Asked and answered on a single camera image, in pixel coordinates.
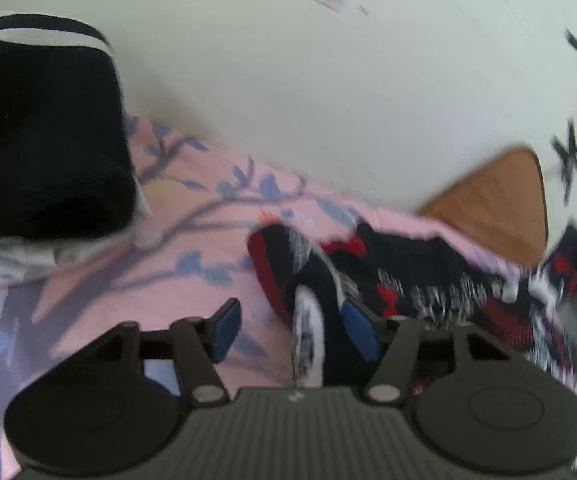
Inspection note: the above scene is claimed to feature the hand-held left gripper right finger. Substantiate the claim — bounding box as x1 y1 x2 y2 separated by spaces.
340 299 520 402

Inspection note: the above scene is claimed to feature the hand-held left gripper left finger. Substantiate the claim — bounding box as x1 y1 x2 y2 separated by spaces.
62 297 243 407

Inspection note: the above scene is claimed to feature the navy knitted patterned sweater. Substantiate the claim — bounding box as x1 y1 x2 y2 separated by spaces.
247 219 577 392

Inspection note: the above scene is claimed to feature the pink tree-print blanket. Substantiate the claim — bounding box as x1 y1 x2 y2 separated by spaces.
0 114 577 480

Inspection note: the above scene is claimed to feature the brown dotted mat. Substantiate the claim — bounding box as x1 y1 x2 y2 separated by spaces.
418 146 549 267

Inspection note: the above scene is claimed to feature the white cloth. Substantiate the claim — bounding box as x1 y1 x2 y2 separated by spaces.
0 180 165 287

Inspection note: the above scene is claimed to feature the black garment with white stripes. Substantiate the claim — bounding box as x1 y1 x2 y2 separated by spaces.
0 9 140 257

